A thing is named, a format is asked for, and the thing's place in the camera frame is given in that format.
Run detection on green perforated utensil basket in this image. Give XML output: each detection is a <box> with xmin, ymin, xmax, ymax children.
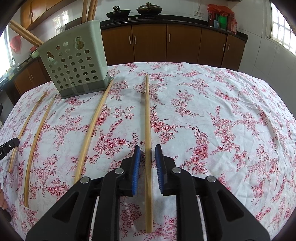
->
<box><xmin>37</xmin><ymin>20</ymin><xmax>111</xmax><ymax>99</ymax></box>

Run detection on left brown counter cabinet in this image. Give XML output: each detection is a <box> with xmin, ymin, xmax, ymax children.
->
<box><xmin>4</xmin><ymin>57</ymin><xmax>51</xmax><ymax>95</ymax></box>

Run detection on black wok left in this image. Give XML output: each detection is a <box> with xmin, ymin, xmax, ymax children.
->
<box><xmin>106</xmin><ymin>6</ymin><xmax>130</xmax><ymax>21</ymax></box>

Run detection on red bags on counter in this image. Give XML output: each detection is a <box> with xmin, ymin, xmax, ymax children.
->
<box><xmin>207</xmin><ymin>4</ymin><xmax>238</xmax><ymax>35</ymax></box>

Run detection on white red floral tablecloth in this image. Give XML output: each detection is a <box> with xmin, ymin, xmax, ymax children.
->
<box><xmin>1</xmin><ymin>62</ymin><xmax>295</xmax><ymax>237</ymax></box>

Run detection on window with grille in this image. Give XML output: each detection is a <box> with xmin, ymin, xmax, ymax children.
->
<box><xmin>270</xmin><ymin>3</ymin><xmax>296</xmax><ymax>55</ymax></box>

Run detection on chopsticks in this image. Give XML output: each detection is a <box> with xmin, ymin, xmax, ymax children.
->
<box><xmin>82</xmin><ymin>0</ymin><xmax>98</xmax><ymax>23</ymax></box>

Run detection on brown lower kitchen cabinets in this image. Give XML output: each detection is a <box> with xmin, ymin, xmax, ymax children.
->
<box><xmin>101</xmin><ymin>19</ymin><xmax>248</xmax><ymax>71</ymax></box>

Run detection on black lidded pot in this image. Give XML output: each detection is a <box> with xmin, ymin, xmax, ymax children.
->
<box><xmin>137</xmin><ymin>2</ymin><xmax>163</xmax><ymax>16</ymax></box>

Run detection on red bag at left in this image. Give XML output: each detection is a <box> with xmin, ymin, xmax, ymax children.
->
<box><xmin>10</xmin><ymin>35</ymin><xmax>22</xmax><ymax>54</ymax></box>

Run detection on brown upper wall cabinet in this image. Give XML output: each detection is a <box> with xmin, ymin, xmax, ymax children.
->
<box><xmin>20</xmin><ymin>0</ymin><xmax>75</xmax><ymax>31</ymax></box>

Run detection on wooden chopstick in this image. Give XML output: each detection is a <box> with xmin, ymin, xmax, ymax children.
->
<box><xmin>23</xmin><ymin>95</ymin><xmax>57</xmax><ymax>208</ymax></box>
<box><xmin>8</xmin><ymin>91</ymin><xmax>47</xmax><ymax>173</ymax></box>
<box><xmin>74</xmin><ymin>78</ymin><xmax>114</xmax><ymax>184</ymax></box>
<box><xmin>145</xmin><ymin>74</ymin><xmax>153</xmax><ymax>233</ymax></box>

